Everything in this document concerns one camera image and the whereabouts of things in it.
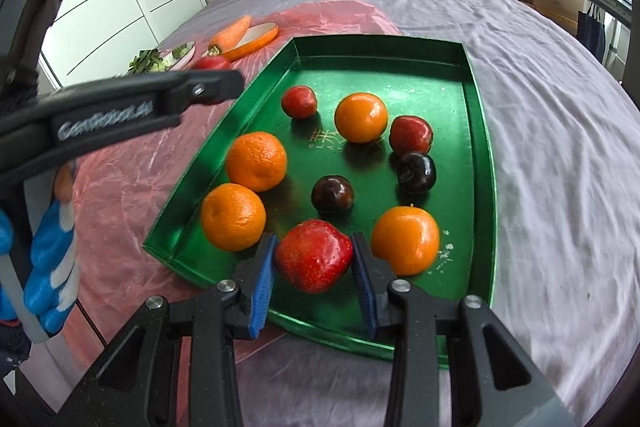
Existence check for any dark purple plum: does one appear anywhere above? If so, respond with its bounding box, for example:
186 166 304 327
397 151 437 194
311 175 355 214

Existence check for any bed with purple sheet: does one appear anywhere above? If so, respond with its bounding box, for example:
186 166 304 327
10 0 640 427

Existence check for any person's left hand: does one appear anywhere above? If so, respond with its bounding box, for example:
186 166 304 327
0 201 80 336

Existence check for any dark blue bag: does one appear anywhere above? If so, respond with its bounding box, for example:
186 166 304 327
577 4 607 62

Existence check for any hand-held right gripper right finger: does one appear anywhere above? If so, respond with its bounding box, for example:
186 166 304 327
350 232 576 427

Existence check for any grey plate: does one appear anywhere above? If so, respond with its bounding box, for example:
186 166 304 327
127 42 197 72

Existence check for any red apple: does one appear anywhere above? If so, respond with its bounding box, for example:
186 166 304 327
281 85 318 120
274 220 355 294
388 115 434 156
191 55 234 72

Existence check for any orange plate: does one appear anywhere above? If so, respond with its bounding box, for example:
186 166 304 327
212 22 280 62

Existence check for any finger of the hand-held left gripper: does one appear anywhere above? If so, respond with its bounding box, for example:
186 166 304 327
115 68 246 108

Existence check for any pink plastic sheet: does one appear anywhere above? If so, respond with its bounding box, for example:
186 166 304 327
60 0 403 373

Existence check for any orange carrot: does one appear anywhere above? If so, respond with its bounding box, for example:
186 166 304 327
208 15 252 56

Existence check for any orange tangerine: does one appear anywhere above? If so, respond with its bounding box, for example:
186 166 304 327
334 92 389 144
200 183 267 253
370 205 441 277
225 131 289 193

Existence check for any person's left forearm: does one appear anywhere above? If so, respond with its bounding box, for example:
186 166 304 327
0 319 31 378

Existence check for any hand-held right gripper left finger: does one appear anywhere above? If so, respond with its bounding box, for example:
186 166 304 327
50 233 278 427

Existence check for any green tray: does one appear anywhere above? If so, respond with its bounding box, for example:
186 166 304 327
142 36 498 369

